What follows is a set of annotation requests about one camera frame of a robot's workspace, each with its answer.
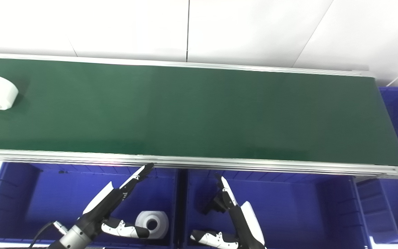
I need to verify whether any green conveyor belt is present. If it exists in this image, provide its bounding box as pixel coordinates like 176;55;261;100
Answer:
0;57;398;166
0;53;398;179

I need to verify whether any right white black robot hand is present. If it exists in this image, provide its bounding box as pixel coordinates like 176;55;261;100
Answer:
190;175;267;249

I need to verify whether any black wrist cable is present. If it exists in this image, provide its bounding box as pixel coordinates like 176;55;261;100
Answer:
29;221;69;249

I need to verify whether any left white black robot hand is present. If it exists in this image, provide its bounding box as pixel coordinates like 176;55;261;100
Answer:
77;163;155;239

